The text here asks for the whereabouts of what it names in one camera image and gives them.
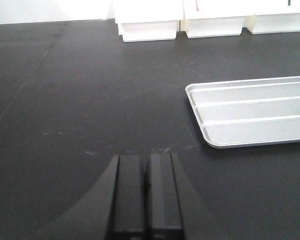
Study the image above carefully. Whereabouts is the silver metal tray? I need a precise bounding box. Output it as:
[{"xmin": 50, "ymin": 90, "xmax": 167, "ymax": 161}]
[{"xmin": 185, "ymin": 76, "xmax": 300, "ymax": 149}]

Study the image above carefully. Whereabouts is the white left storage bin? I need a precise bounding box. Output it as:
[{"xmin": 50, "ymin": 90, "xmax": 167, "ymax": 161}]
[{"xmin": 114, "ymin": 0, "xmax": 184, "ymax": 43}]

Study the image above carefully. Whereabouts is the white storage bin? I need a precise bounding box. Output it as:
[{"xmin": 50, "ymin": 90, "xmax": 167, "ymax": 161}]
[
  {"xmin": 114, "ymin": 0, "xmax": 184, "ymax": 43},
  {"xmin": 180, "ymin": 0, "xmax": 254, "ymax": 39},
  {"xmin": 244, "ymin": 0, "xmax": 300, "ymax": 35}
]

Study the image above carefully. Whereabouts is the white right storage bin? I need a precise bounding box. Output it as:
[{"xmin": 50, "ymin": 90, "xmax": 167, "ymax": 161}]
[{"xmin": 244, "ymin": 0, "xmax": 300, "ymax": 35}]

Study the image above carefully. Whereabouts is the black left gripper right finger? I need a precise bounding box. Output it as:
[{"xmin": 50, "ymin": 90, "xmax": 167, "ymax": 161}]
[{"xmin": 145, "ymin": 153, "xmax": 184, "ymax": 240}]

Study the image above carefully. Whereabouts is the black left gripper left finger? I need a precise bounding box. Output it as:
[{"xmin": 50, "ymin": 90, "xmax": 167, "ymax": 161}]
[{"xmin": 112, "ymin": 155, "xmax": 146, "ymax": 240}]

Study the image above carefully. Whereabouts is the white middle storage bin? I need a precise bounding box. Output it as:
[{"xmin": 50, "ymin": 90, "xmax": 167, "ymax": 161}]
[{"xmin": 180, "ymin": 0, "xmax": 254, "ymax": 39}]

